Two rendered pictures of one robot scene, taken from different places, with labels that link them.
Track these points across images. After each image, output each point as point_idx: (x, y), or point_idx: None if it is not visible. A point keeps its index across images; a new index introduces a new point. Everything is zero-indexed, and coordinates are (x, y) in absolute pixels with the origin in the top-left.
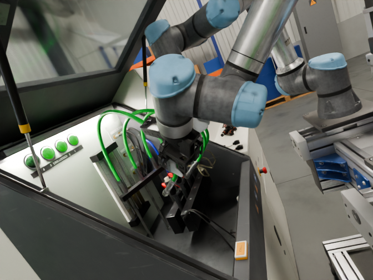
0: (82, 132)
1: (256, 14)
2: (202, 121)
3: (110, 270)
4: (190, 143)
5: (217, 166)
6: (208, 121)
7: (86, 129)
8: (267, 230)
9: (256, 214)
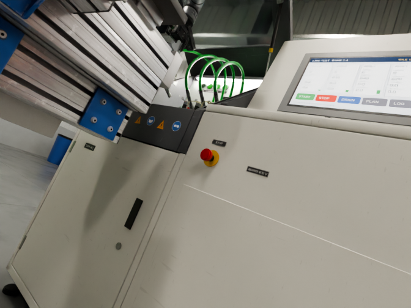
0: (234, 86)
1: None
2: (168, 43)
3: None
4: None
5: None
6: (171, 43)
7: (238, 86)
8: (128, 152)
9: (132, 115)
